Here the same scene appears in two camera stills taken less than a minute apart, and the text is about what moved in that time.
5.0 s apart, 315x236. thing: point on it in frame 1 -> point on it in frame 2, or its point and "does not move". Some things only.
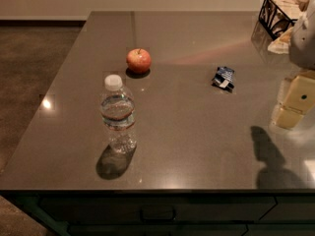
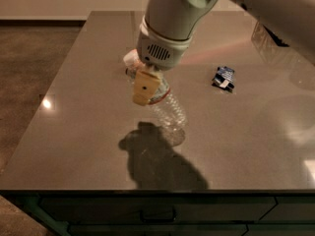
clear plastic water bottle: [117, 111] -> [164, 112]
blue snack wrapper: [223, 79] does not move
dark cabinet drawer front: [158, 209] does not move
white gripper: [303, 41] -> [160, 53]
